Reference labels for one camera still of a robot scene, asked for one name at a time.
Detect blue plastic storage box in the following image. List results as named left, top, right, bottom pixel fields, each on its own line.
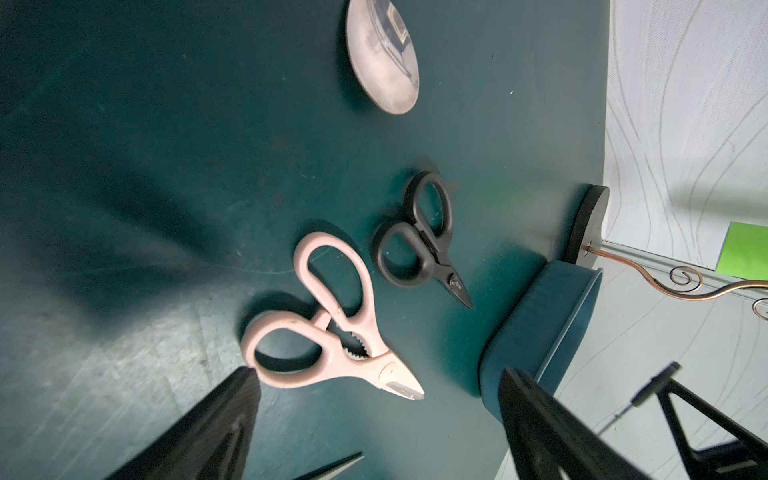
left=478, top=261, right=603, bottom=421

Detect copper hook stand rod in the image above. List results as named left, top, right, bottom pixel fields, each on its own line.
left=581, top=242, right=767, bottom=320

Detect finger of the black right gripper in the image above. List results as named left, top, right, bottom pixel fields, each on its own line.
left=629, top=361, right=768, bottom=480

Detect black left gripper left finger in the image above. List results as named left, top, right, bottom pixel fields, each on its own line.
left=109, top=367, right=261, bottom=479

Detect silver metal spoon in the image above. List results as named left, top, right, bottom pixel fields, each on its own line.
left=345, top=0, right=420, bottom=115

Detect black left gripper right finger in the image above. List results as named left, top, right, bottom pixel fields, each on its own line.
left=498, top=369, right=648, bottom=479

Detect large black handled scissors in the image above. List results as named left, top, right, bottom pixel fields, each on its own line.
left=373, top=171, right=474, bottom=309

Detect pink kitchen scissors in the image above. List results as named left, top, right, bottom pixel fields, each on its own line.
left=241, top=232, right=425, bottom=401

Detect dark oval stand base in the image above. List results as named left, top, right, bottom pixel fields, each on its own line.
left=562, top=185, right=610, bottom=268

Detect green paper tag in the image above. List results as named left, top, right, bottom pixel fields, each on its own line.
left=715, top=222, right=768, bottom=281

